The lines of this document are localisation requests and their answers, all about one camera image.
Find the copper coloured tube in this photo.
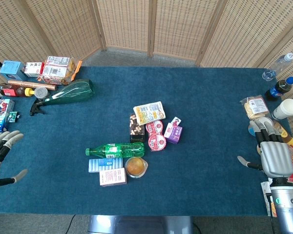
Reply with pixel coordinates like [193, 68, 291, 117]
[7, 79, 58, 91]

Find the dark chocolate snack box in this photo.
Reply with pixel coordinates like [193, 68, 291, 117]
[129, 113, 146, 143]

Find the woven bamboo folding screen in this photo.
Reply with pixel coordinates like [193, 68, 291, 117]
[0, 0, 293, 134]

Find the brown tea bottle yellow cap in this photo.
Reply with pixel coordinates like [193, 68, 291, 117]
[0, 83, 36, 98]

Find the green plastic dustpan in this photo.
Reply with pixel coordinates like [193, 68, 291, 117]
[29, 78, 95, 117]

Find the small green black gadget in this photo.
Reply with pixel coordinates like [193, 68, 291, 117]
[7, 111, 21, 122]

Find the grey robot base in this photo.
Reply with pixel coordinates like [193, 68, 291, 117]
[87, 215, 194, 234]

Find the blue lidded cup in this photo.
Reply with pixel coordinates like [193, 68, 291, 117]
[249, 120, 260, 137]

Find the blue toothpaste box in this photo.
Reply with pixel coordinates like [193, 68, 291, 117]
[0, 98, 15, 133]

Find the cola bottle blue cap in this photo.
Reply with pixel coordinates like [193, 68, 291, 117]
[265, 76, 293, 101]

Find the white red carton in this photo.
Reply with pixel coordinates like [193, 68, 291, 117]
[24, 61, 45, 78]

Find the large snack multipack bag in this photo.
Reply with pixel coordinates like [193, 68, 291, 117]
[37, 56, 83, 86]

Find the pink white box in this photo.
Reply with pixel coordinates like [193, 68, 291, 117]
[99, 167, 128, 187]

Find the white sachet packet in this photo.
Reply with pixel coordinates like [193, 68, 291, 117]
[261, 181, 273, 216]

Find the white paper cup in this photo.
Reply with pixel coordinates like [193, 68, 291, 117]
[272, 98, 293, 120]

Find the grey round lid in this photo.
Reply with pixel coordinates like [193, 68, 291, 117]
[34, 87, 49, 99]

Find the green plastic soda bottle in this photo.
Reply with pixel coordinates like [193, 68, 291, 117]
[85, 142, 146, 159]

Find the round red white cup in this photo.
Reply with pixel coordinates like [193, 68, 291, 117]
[147, 134, 167, 152]
[146, 120, 164, 135]

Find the yellow illustrated snack box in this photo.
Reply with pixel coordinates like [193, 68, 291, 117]
[133, 100, 167, 126]

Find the light blue box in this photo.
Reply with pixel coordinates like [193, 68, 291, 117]
[0, 60, 25, 81]

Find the orange jelly cup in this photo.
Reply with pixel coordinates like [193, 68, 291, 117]
[125, 156, 148, 179]

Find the light blue tissue pack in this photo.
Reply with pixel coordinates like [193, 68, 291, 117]
[88, 157, 124, 173]

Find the red white snack packet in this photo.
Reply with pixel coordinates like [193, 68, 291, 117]
[166, 117, 182, 133]

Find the cookie bag with label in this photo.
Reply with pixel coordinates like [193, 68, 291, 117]
[239, 95, 270, 120]

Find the blue table cloth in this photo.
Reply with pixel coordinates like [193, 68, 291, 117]
[0, 66, 293, 217]

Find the clear water bottle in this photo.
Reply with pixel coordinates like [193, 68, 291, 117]
[262, 52, 293, 81]

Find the purple small carton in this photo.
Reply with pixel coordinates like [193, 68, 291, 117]
[164, 125, 183, 145]

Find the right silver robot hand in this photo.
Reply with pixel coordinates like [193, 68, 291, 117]
[237, 117, 293, 179]

